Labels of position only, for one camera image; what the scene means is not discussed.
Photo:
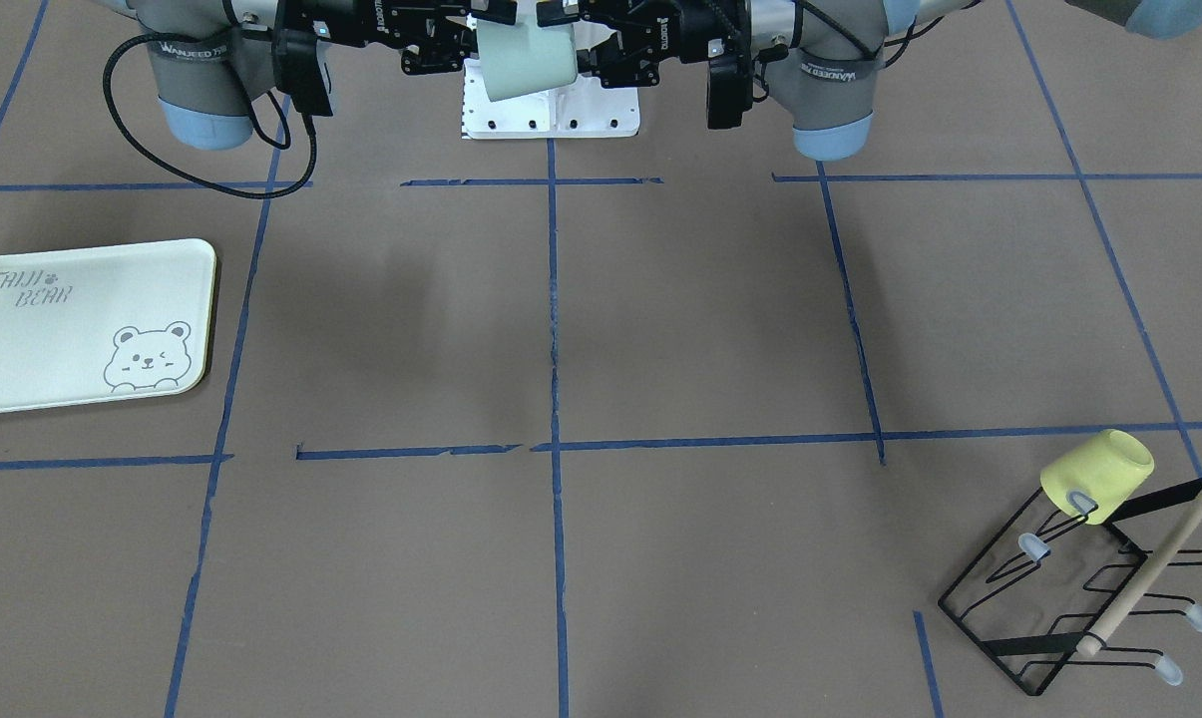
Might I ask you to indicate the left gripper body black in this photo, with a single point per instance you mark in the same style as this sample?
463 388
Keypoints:
682 26

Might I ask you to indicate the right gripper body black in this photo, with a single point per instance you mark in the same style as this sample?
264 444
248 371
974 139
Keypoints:
359 27

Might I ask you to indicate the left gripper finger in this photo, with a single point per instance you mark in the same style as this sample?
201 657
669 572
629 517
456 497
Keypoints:
600 59
560 13

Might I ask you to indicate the cream bear tray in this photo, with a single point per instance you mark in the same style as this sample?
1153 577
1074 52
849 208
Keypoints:
96 325

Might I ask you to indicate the yellow cup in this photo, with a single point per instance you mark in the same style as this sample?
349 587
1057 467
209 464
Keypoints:
1107 469

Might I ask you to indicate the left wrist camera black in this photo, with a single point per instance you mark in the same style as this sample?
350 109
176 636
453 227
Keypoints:
729 95

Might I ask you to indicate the light green cup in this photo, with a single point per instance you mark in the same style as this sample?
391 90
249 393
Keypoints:
525 59

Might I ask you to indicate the black wire cup rack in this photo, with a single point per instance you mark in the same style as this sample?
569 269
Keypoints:
1051 587

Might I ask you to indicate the white camera stand pillar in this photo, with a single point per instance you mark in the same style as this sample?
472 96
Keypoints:
585 109

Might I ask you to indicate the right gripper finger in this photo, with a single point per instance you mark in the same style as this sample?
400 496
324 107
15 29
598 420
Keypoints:
500 12

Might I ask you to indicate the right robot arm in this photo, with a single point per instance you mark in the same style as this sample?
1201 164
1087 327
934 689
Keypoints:
211 59

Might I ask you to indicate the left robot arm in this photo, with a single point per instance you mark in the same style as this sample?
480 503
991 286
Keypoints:
819 60

